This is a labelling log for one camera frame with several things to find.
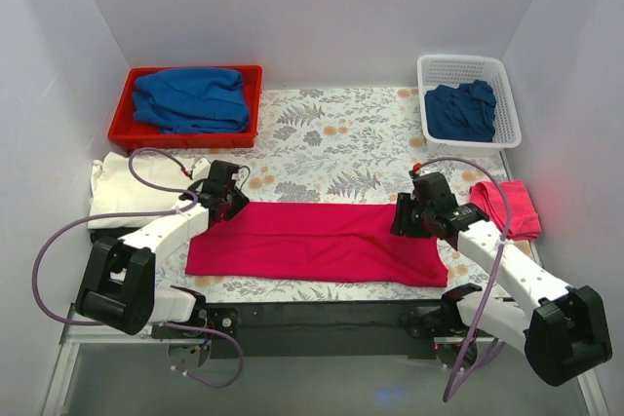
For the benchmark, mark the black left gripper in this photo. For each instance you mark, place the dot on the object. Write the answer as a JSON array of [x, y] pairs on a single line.
[[233, 201]]

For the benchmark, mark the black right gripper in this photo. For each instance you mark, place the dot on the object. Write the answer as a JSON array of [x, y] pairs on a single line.
[[405, 214]]

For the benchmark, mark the crimson red t shirt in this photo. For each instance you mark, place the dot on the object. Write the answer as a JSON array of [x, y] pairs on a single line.
[[333, 243]]

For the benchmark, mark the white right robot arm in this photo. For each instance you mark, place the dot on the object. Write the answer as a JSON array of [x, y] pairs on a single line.
[[561, 330]]

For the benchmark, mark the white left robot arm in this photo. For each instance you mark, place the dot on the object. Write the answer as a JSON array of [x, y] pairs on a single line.
[[118, 288]]

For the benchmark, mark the folded pink t shirt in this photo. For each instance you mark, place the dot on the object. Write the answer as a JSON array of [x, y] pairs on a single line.
[[525, 224]]

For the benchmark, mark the floral patterned table mat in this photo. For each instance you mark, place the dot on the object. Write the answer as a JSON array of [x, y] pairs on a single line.
[[331, 146]]

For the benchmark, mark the folded royal blue t shirt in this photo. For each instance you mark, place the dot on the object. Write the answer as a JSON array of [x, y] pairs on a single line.
[[192, 100]]

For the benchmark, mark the navy blue t shirt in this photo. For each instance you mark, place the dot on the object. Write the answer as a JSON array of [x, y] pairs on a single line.
[[464, 113]]

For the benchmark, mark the folded white t shirt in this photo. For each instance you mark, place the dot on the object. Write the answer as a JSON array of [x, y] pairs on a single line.
[[121, 200]]

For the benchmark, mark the red plastic tray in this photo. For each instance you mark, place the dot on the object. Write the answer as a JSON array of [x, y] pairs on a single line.
[[129, 134]]

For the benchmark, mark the folded black t shirt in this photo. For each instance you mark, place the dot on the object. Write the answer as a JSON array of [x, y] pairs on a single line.
[[114, 233]]

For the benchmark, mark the white plastic laundry basket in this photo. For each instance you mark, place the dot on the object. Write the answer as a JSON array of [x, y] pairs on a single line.
[[454, 70]]

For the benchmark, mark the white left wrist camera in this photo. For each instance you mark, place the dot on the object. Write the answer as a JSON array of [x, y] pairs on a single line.
[[198, 169]]

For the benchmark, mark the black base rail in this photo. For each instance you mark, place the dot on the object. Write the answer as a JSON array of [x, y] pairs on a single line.
[[409, 328]]

